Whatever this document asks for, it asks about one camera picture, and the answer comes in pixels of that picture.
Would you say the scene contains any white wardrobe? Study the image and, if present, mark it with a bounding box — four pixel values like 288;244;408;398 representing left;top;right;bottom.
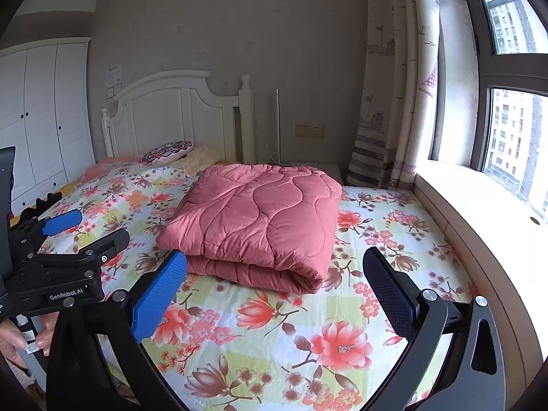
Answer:
0;36;97;217

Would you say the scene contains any window sill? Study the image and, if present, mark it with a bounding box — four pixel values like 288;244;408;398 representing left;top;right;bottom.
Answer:
413;165;548;395

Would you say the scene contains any window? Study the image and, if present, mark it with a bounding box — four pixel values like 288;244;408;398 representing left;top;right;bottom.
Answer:
430;0;548;223

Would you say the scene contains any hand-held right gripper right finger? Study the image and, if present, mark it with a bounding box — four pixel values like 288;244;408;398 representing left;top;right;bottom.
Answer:
362;246;508;411

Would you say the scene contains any white wall notice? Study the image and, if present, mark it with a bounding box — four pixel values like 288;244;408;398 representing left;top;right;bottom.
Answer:
105;64;123;101

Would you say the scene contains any patterned cushion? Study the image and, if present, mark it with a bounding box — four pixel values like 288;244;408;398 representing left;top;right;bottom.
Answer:
139;140;194;164

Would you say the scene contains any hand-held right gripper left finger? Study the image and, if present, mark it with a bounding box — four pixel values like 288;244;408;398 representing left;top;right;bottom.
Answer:
45;249;189;411

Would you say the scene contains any white wooden headboard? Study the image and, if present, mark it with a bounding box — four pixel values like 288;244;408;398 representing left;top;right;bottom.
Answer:
101;70;255;165

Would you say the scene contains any beige pillow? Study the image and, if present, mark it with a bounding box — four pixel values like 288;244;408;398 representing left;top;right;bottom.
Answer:
180;146;221;176

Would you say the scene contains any white nightstand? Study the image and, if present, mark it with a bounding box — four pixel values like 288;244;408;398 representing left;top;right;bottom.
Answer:
283;160;345;185

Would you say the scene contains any bed with floral sheet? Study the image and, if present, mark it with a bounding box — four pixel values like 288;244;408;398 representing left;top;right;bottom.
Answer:
13;160;478;411

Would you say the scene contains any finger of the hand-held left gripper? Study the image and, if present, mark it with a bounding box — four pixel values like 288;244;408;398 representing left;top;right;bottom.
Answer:
30;228;130;272
11;194;84;258

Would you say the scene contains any pink quilted coat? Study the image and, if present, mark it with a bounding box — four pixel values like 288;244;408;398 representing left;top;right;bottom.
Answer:
156;164;343;295

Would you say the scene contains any wall socket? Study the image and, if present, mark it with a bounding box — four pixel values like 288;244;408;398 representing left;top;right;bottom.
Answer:
295;123;325;139

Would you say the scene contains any person's left hand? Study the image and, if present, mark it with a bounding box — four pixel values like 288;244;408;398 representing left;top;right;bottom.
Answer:
0;310;61;369

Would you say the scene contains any printed curtain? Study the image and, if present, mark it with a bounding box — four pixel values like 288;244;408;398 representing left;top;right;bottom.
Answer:
346;0;441;190

